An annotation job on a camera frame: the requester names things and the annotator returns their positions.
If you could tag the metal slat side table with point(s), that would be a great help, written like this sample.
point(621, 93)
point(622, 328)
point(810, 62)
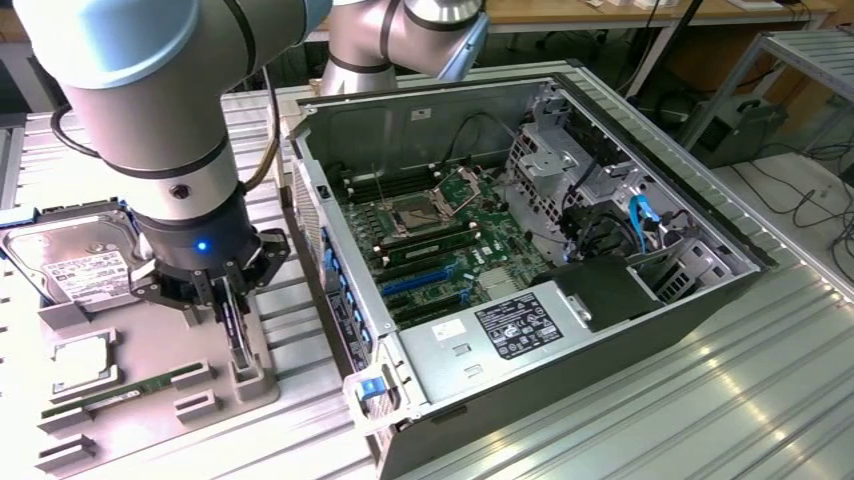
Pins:
point(794, 60)

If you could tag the green RAM stick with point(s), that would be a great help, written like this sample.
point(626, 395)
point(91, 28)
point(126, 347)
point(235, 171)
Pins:
point(120, 392)

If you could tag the socket cover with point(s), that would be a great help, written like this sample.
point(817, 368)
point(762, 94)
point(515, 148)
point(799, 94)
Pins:
point(459, 187)

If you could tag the blue expansion slot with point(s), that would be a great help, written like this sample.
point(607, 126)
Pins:
point(416, 281)

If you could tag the metal disk bay cage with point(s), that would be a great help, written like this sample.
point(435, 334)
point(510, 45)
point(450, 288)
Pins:
point(543, 170)

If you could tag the black box on floor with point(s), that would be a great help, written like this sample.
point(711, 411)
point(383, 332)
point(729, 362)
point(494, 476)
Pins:
point(737, 132)

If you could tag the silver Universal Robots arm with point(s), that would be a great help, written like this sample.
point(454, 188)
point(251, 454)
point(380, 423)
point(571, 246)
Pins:
point(147, 90)

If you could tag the silver power supply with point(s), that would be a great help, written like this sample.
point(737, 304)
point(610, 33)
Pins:
point(494, 340)

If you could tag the green motherboard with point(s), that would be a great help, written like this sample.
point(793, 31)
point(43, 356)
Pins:
point(480, 250)

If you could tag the CPU socket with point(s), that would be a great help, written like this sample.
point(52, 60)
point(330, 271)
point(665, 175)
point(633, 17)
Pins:
point(414, 216)

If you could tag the grey parts rack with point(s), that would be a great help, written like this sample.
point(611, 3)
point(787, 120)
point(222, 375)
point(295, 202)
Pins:
point(154, 400)

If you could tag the black expansion slot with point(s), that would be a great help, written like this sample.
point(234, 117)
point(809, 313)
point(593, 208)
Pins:
point(427, 306)

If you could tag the installed RAM stick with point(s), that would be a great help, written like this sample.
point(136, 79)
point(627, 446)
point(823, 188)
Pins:
point(427, 245)

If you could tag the CPU chip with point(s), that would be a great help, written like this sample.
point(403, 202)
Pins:
point(81, 366)

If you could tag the black plastic shroud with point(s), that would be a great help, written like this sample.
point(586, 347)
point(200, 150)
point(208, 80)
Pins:
point(601, 295)

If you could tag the blue case latch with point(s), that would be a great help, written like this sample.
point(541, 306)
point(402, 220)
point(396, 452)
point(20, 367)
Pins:
point(371, 390)

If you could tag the wooden desk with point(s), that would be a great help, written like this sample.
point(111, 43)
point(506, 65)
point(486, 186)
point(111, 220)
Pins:
point(634, 15)

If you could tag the black RAM slots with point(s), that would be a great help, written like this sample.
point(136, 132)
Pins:
point(387, 185)

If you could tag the open PC case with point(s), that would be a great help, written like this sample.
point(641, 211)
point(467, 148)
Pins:
point(534, 350)

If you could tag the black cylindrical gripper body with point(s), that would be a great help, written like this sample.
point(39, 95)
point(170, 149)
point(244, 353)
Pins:
point(196, 240)

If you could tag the locking lever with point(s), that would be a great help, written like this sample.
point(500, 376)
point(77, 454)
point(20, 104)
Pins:
point(382, 190)

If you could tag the hard disk drive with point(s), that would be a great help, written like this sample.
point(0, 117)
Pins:
point(73, 260)

